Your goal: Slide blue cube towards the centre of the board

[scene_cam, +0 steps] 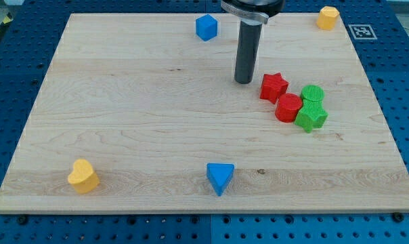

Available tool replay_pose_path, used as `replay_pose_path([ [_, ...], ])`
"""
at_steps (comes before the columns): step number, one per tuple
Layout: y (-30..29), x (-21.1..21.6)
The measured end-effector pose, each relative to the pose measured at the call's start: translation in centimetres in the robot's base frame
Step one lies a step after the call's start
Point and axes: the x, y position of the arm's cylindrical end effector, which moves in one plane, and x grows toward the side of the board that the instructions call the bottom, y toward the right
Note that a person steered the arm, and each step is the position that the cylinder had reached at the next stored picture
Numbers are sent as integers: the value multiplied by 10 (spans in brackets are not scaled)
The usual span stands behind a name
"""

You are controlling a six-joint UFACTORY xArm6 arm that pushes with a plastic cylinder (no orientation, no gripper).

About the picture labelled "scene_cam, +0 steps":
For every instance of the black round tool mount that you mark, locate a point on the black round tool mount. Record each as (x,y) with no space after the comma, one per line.
(256,10)

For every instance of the red star block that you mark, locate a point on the red star block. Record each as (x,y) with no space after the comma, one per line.
(272,87)

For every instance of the yellow heart block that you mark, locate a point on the yellow heart block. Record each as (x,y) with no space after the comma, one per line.
(83,177)

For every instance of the blue triangle block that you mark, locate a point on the blue triangle block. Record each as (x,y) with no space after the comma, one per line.
(220,175)

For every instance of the yellow black hazard tape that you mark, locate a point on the yellow black hazard tape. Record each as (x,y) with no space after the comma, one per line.
(5,24)

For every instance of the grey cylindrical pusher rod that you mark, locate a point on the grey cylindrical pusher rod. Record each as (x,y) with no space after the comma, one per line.
(248,42)

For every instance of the yellow hexagon block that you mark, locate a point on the yellow hexagon block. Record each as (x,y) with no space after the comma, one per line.
(327,18)

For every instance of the red cylinder block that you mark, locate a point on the red cylinder block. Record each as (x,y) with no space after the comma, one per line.
(288,107)

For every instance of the blue cube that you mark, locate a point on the blue cube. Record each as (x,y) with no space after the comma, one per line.
(206,27)

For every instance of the green star block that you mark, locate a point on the green star block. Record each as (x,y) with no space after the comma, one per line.
(312,115)

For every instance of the fiducial marker tag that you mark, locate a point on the fiducial marker tag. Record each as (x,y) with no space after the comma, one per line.
(362,32)

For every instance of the green cylinder block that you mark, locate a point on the green cylinder block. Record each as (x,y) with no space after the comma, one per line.
(312,93)

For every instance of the wooden board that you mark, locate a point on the wooden board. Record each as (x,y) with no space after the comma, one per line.
(149,104)

